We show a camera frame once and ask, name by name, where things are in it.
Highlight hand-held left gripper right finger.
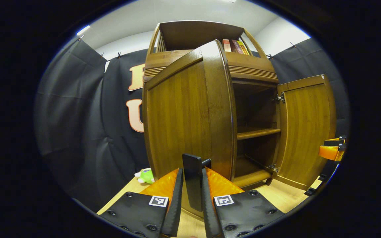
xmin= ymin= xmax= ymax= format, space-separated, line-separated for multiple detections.
xmin=201 ymin=166 xmax=285 ymax=238

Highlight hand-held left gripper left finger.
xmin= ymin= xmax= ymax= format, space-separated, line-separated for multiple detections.
xmin=98 ymin=168 xmax=184 ymax=238

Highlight black door handle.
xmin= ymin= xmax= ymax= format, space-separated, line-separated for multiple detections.
xmin=182 ymin=153 xmax=211 ymax=212

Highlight wooden cabinet door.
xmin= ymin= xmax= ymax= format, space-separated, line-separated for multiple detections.
xmin=143 ymin=40 xmax=237 ymax=218
xmin=273 ymin=74 xmax=337 ymax=190

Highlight wooden double-door shoe cabinet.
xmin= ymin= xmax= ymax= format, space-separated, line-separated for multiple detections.
xmin=143 ymin=20 xmax=337 ymax=218

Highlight green plush toy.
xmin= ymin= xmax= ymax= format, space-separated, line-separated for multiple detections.
xmin=134 ymin=168 xmax=155 ymax=184

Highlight wooden inner shelf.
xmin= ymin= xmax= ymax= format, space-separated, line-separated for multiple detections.
xmin=237 ymin=128 xmax=281 ymax=140

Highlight black backdrop cloth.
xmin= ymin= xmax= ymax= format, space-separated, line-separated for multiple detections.
xmin=34 ymin=36 xmax=351 ymax=212

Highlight dark brown book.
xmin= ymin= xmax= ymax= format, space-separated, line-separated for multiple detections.
xmin=230 ymin=39 xmax=244 ymax=54

